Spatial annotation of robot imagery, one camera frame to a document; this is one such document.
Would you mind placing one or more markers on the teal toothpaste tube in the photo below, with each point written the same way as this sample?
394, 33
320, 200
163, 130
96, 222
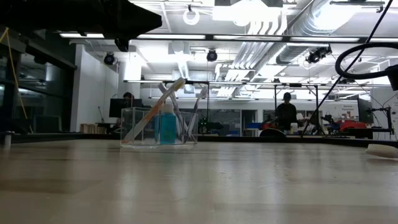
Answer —
168, 127

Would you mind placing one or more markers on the orange white toothbrush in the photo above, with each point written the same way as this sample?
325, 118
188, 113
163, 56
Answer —
382, 151
149, 116

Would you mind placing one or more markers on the black overhead beam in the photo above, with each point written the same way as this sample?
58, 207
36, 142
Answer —
209, 37

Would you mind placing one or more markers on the wooden crate stack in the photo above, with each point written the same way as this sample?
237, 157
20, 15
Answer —
90, 128

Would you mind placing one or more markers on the clear acrylic organizer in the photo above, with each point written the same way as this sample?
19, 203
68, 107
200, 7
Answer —
136, 130

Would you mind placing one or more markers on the person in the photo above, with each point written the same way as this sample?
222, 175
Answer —
286, 115
128, 97

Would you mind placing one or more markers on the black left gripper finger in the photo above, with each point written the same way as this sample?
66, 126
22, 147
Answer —
140, 18

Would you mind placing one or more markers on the purple white toothbrush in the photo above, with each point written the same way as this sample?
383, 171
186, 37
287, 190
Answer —
186, 130
202, 93
163, 88

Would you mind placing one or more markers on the white LED light strip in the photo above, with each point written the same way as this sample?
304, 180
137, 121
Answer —
82, 35
171, 36
248, 37
325, 39

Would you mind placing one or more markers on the red plastic object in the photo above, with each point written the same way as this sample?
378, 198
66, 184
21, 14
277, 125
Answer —
268, 125
351, 125

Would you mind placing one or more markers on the grey cylindrical post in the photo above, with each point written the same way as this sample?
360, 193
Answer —
8, 140

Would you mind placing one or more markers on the silver ventilation duct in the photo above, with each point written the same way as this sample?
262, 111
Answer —
311, 18

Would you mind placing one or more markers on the black ceiling spotlight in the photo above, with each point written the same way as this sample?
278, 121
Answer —
109, 58
211, 55
317, 55

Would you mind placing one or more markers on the black monitor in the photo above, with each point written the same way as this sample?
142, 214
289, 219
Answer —
118, 108
364, 110

